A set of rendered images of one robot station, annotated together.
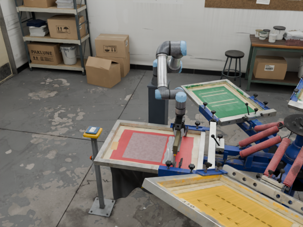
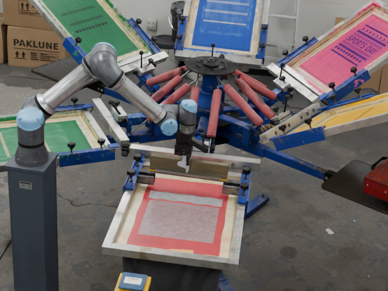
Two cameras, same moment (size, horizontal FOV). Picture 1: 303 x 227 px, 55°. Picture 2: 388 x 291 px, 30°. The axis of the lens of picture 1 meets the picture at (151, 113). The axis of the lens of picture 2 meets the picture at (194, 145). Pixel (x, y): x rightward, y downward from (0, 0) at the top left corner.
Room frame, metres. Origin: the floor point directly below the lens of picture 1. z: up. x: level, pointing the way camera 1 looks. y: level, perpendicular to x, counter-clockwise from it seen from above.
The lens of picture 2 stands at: (2.17, 2.86, 2.80)
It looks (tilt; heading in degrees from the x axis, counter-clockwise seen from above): 27 degrees down; 264
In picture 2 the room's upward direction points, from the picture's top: 4 degrees clockwise
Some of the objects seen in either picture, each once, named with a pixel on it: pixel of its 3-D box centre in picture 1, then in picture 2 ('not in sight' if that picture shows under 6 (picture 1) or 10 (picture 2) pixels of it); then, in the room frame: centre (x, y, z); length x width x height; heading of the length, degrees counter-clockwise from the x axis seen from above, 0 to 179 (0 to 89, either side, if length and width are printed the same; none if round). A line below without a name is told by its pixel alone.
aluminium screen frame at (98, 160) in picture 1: (153, 145); (182, 210); (1.87, -0.02, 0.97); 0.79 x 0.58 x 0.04; 78
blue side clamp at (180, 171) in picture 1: (179, 173); (243, 191); (1.55, -0.20, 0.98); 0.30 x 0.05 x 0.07; 78
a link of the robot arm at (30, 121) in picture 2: (159, 66); (30, 125); (2.57, -0.08, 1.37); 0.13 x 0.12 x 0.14; 91
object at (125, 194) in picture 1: (141, 184); not in sight; (1.68, 0.08, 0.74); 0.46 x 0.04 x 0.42; 78
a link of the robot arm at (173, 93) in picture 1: (177, 94); (167, 113); (1.96, -0.19, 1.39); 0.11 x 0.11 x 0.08; 1
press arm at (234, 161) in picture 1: (208, 161); not in sight; (1.78, -0.44, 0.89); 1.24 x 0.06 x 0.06; 78
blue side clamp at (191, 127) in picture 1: (187, 129); (134, 177); (2.10, -0.31, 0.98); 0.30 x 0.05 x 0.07; 78
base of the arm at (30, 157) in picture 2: (158, 78); (31, 149); (2.57, -0.07, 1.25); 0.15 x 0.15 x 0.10
